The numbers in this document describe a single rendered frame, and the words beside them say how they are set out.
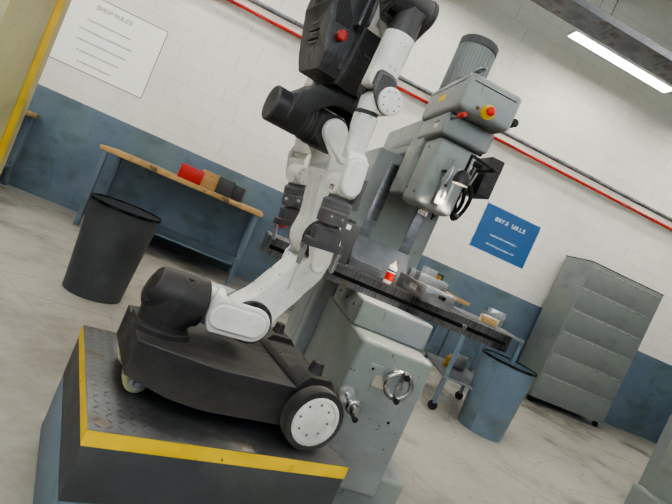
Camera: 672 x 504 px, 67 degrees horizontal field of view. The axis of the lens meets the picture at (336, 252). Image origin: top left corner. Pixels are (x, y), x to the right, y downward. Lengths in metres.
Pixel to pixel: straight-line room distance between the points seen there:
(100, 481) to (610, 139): 7.64
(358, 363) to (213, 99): 4.99
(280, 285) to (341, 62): 0.72
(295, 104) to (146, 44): 5.25
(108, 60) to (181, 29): 0.91
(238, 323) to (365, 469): 0.88
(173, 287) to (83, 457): 0.49
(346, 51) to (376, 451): 1.48
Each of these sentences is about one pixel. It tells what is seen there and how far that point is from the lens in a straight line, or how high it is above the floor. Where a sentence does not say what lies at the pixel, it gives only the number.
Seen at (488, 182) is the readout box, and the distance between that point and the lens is 2.74.
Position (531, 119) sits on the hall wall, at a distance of 7.55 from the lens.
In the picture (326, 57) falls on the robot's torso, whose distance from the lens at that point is 1.59.
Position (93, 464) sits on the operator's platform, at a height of 0.31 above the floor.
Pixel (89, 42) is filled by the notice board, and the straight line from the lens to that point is 6.88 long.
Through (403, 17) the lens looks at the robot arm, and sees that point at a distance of 1.55.
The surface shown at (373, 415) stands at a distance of 2.08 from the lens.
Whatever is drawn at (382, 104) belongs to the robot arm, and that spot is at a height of 1.43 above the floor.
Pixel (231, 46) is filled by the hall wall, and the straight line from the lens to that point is 6.66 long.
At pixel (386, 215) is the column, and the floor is 1.23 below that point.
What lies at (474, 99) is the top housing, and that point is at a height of 1.79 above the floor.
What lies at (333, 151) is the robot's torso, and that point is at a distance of 1.61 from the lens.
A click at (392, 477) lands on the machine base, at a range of 2.34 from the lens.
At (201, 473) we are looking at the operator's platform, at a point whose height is 0.32.
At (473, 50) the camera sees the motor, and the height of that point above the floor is 2.13.
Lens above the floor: 1.07
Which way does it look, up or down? 3 degrees down
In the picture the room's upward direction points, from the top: 24 degrees clockwise
